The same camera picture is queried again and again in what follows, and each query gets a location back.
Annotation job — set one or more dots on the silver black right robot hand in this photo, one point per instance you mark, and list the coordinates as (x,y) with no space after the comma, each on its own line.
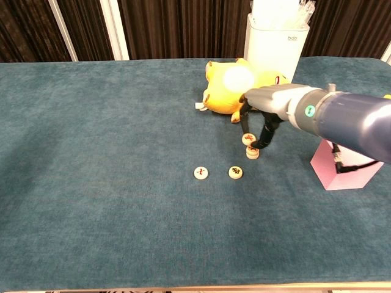
(272,99)

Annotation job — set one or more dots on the cream chess piece black character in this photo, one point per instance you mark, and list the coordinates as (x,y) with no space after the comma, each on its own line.
(235,172)
(251,149)

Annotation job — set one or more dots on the blue grey right robot arm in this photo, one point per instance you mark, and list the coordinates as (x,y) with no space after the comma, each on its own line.
(351,125)

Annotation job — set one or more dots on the white plastic bin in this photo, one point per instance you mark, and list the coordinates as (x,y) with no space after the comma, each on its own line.
(272,49)

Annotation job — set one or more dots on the yellow plush duck toy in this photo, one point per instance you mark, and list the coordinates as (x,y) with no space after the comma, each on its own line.
(220,94)

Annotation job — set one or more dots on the pink foam cube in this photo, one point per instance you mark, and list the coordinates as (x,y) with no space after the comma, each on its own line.
(323,171)

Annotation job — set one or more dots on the clear wrapped straws bundle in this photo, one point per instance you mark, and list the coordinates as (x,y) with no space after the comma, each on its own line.
(305,12)

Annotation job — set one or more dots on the black pleated curtain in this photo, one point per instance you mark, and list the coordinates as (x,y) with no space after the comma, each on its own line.
(183,27)

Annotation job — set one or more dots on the teal table cloth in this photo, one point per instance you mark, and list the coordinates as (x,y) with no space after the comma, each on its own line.
(91,183)

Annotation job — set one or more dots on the wide white frame post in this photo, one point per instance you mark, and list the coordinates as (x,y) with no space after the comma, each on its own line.
(114,30)

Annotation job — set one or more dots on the thin grey frame post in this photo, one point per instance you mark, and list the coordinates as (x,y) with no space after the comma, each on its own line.
(62,30)

